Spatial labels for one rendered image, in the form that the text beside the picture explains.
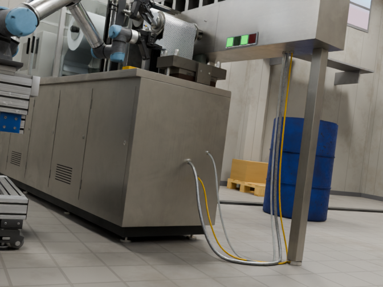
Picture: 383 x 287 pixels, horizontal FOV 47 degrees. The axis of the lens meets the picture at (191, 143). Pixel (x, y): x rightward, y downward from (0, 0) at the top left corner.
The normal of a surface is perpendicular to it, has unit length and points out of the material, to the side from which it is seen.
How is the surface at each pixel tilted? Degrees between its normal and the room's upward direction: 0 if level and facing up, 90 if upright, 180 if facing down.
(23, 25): 95
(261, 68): 90
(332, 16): 90
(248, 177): 90
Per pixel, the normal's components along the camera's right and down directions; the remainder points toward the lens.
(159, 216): 0.62, 0.07
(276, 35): -0.77, -0.11
